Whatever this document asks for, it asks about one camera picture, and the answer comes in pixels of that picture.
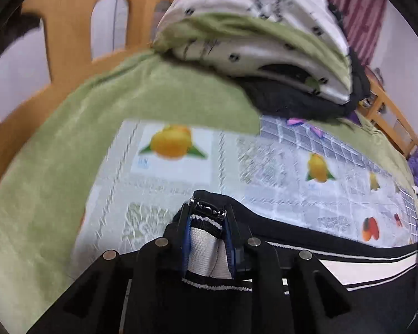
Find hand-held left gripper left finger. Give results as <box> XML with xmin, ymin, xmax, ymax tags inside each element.
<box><xmin>26</xmin><ymin>200</ymin><xmax>196</xmax><ymax>334</ymax></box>

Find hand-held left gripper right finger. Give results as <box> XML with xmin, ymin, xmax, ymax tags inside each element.
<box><xmin>223</xmin><ymin>203</ymin><xmax>370</xmax><ymax>334</ymax></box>

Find black pants with white stripes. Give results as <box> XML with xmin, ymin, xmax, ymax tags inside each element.
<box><xmin>164</xmin><ymin>190</ymin><xmax>418</xmax><ymax>334</ymax></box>

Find fruit print plastic mat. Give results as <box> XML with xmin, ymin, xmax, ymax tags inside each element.
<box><xmin>71</xmin><ymin>116</ymin><xmax>418</xmax><ymax>272</ymax></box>

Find green bed sheet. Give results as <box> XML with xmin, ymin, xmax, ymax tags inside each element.
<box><xmin>0</xmin><ymin>50</ymin><xmax>418</xmax><ymax>324</ymax></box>

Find black garment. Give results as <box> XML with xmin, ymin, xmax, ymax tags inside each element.
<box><xmin>244</xmin><ymin>0</ymin><xmax>371</xmax><ymax>123</ymax></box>

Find folded white and green quilt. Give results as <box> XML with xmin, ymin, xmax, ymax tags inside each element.
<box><xmin>153</xmin><ymin>0</ymin><xmax>352</xmax><ymax>105</ymax></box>

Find wooden bed headboard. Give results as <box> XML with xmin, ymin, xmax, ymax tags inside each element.
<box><xmin>0</xmin><ymin>0</ymin><xmax>196</xmax><ymax>195</ymax></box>

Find pink striped curtain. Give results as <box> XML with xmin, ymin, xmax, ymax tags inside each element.
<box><xmin>296</xmin><ymin>0</ymin><xmax>387</xmax><ymax>67</ymax></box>

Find wooden bed side rail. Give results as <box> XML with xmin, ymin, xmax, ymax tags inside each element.
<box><xmin>357</xmin><ymin>66</ymin><xmax>418</xmax><ymax>157</ymax></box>

